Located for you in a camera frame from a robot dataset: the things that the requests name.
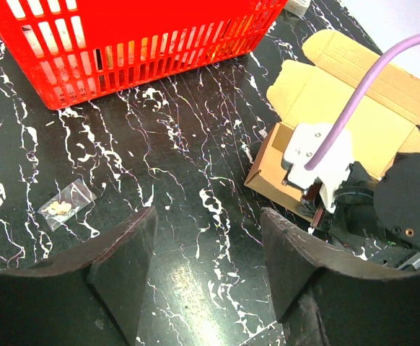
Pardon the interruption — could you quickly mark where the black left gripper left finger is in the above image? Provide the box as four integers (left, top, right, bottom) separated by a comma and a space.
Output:
0, 207, 158, 345

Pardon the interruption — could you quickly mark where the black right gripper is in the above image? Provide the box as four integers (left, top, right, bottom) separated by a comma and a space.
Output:
297, 161, 387, 251

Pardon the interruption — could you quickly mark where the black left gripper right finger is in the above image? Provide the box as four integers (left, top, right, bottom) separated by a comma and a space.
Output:
261, 208, 420, 345

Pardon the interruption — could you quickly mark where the small clear plastic packet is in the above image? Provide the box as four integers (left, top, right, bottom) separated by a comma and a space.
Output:
38, 179, 97, 231

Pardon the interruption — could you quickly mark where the brown cardboard box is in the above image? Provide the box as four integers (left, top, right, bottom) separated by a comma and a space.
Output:
245, 30, 420, 212

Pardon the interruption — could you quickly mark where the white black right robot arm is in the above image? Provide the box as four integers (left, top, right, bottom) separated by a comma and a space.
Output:
282, 123, 420, 252

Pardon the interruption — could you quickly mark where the white wrapped tissue pack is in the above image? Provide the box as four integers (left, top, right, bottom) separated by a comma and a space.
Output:
284, 0, 311, 18

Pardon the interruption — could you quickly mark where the red plastic shopping basket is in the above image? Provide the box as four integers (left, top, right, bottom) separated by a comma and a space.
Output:
0, 0, 284, 110

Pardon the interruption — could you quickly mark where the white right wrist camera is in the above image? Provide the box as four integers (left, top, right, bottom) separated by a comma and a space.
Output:
280, 121, 355, 213

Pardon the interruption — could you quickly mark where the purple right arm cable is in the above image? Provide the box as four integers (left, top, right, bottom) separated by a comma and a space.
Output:
303, 29, 420, 171

